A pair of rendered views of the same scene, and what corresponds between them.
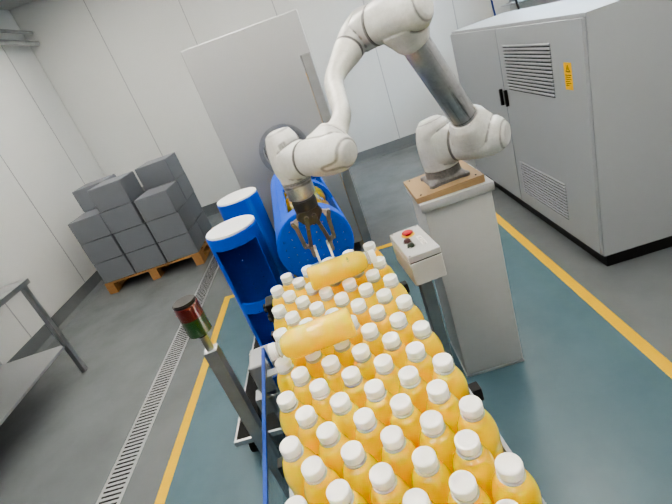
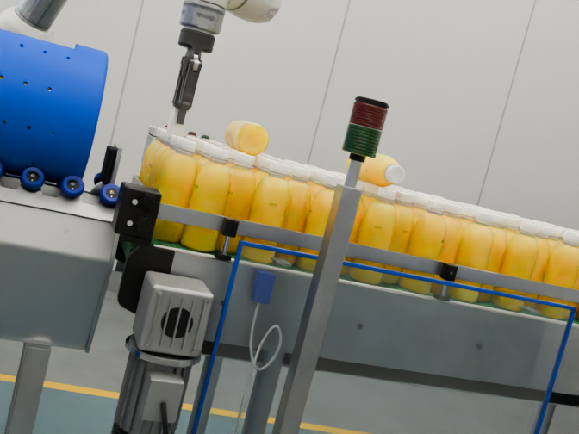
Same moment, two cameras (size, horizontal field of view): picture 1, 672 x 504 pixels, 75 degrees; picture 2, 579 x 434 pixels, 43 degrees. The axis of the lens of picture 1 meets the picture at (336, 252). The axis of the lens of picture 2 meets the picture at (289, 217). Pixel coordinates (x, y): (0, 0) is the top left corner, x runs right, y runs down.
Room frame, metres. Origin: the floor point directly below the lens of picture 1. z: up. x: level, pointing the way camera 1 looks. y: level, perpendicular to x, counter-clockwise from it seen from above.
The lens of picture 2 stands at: (1.54, 1.64, 1.16)
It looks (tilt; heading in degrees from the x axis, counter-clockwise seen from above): 6 degrees down; 251
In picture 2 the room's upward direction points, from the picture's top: 14 degrees clockwise
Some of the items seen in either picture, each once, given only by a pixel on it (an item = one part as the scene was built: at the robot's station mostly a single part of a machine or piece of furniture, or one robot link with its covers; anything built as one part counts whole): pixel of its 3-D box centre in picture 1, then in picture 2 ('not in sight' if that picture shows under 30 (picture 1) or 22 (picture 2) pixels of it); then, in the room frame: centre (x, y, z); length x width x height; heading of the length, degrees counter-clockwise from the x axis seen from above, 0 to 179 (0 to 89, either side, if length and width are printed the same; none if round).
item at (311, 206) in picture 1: (307, 210); (193, 52); (1.30, 0.04, 1.28); 0.08 x 0.07 x 0.09; 91
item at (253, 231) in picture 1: (262, 294); not in sight; (2.27, 0.49, 0.59); 0.28 x 0.28 x 0.88
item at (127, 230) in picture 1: (143, 222); not in sight; (5.22, 2.03, 0.59); 1.20 x 0.80 x 1.19; 85
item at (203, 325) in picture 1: (196, 324); (361, 140); (1.03, 0.41, 1.18); 0.06 x 0.06 x 0.05
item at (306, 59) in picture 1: (347, 182); not in sight; (2.91, -0.24, 0.85); 0.06 x 0.06 x 1.70; 1
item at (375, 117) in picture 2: (188, 310); (368, 116); (1.03, 0.41, 1.23); 0.06 x 0.06 x 0.04
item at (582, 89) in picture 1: (542, 115); not in sight; (3.21, -1.83, 0.72); 2.15 x 0.54 x 1.45; 175
